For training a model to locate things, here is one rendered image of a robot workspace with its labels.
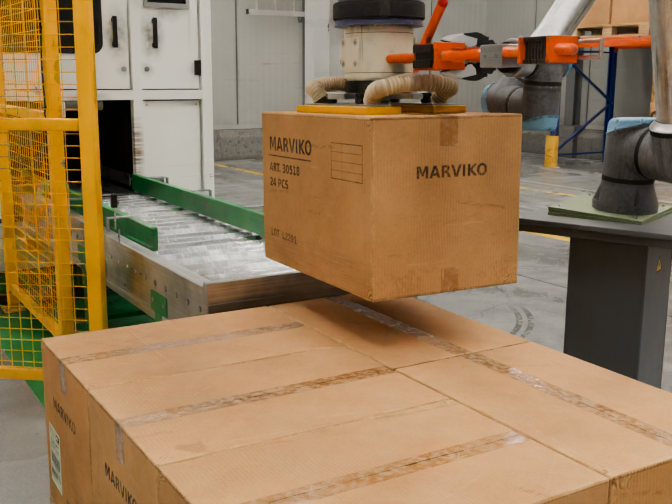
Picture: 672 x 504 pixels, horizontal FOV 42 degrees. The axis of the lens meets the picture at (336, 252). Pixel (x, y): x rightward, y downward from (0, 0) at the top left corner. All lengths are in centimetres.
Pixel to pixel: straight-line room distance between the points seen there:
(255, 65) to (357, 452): 1096
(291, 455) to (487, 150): 89
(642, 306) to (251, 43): 1003
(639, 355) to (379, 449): 134
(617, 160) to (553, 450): 129
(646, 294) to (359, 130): 112
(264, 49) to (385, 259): 1052
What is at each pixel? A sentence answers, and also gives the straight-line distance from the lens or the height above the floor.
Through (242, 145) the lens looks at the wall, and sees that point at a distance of 1207.
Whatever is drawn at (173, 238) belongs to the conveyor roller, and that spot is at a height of 54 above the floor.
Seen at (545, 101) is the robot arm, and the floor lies 110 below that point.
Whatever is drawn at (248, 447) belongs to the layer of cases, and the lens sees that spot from 152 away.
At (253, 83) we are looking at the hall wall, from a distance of 1227.
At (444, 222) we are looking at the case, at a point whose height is 84.
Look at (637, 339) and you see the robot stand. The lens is 270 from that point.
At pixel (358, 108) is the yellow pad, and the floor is 108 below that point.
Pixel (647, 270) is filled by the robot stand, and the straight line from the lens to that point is 266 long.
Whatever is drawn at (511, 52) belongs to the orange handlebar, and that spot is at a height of 120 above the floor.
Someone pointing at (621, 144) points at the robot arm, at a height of 97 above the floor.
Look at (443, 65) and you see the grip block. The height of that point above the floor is 118.
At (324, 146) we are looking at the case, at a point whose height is 99.
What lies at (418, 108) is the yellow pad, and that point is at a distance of 216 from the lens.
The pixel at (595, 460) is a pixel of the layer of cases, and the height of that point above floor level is 54.
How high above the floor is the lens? 116
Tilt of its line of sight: 12 degrees down
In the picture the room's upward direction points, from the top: straight up
